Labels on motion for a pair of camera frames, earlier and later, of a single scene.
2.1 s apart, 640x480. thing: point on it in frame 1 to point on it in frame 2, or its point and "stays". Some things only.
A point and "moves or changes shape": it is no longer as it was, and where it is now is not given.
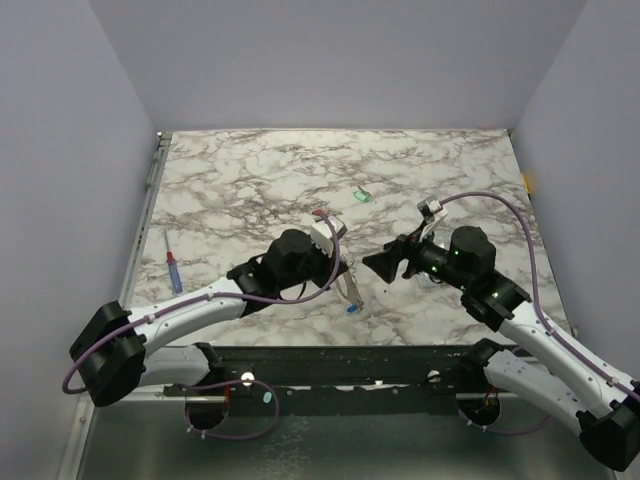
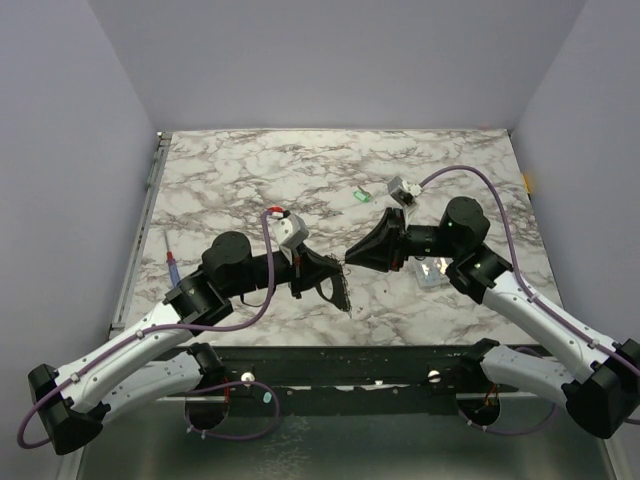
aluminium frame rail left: x=145 y=223 stays
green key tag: x=360 y=195 stays
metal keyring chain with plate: x=350 y=288 moves or changes shape
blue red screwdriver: x=176 y=277 stays
